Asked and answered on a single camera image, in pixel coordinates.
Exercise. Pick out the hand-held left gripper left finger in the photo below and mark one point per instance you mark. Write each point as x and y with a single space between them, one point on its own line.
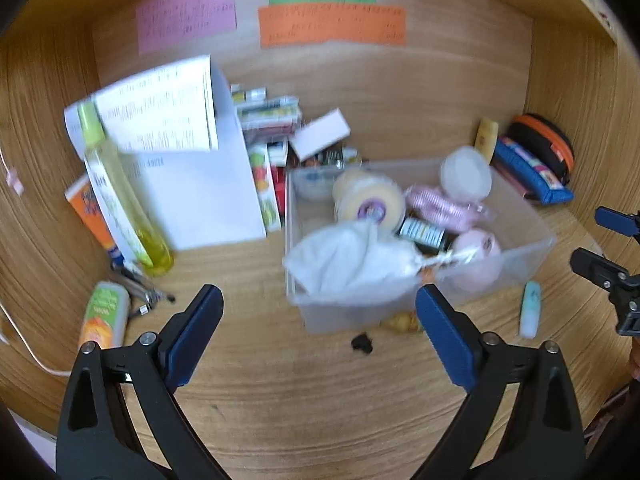
197 335

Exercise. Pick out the green and orange tube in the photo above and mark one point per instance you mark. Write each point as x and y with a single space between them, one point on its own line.
105 315

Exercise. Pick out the pink pencil case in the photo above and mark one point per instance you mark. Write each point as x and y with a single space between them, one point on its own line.
510 180

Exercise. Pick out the clear bowl of stones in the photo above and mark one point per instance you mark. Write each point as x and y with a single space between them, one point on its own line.
332 156

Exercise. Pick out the blue pencil case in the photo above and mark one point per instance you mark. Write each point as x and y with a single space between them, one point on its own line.
530 172

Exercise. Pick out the small white box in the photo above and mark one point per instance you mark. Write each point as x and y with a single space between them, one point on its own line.
320 132

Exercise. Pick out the white cardboard box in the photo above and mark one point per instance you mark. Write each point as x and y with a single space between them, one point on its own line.
210 200

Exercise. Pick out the white cloth bag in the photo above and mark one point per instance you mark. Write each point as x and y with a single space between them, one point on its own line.
345 260

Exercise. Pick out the small black clip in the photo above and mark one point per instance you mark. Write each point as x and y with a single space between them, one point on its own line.
362 342

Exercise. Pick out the orange tassel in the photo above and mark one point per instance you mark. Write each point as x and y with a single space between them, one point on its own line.
400 321

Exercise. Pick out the printed white paper sheet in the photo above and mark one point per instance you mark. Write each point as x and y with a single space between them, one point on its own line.
160 105

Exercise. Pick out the orange paper note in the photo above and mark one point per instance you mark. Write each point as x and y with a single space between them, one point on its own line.
330 25

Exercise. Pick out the small light blue tube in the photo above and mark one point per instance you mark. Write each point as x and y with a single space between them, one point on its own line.
530 310

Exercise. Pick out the pink striped packet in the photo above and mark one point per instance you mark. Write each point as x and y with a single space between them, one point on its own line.
440 207

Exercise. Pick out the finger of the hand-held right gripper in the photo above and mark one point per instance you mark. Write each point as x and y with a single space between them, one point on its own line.
612 219
597 267

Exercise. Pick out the dark green spray bottle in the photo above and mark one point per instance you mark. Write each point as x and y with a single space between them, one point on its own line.
422 232

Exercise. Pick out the fruit printed box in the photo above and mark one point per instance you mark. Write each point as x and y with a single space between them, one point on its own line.
264 190

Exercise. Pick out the white round jar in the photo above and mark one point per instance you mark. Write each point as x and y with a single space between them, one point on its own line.
465 172

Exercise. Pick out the pink round container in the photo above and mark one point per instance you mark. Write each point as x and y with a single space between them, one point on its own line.
477 255

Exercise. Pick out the black and orange zip case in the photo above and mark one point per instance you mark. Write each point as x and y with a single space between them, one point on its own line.
545 145

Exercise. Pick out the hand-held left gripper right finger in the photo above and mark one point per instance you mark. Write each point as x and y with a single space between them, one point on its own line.
442 335

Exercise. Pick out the yellow liquid bottle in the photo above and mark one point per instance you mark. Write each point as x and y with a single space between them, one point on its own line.
120 195

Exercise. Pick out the yellow sunscreen bottle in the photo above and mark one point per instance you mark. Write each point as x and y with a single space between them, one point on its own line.
486 140

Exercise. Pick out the stack of colourful boxes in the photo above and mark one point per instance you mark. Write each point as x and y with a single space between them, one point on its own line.
265 110

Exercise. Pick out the cream tape roll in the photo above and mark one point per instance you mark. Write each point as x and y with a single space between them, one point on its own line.
367 197

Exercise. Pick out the pink paper note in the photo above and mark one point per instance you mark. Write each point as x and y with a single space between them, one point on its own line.
185 12

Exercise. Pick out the clear plastic storage bin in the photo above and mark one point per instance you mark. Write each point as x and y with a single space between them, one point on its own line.
520 240

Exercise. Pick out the black pens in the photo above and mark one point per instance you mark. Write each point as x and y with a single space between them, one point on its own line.
142 292

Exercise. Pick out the orange box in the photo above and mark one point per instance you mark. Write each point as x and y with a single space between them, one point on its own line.
90 210

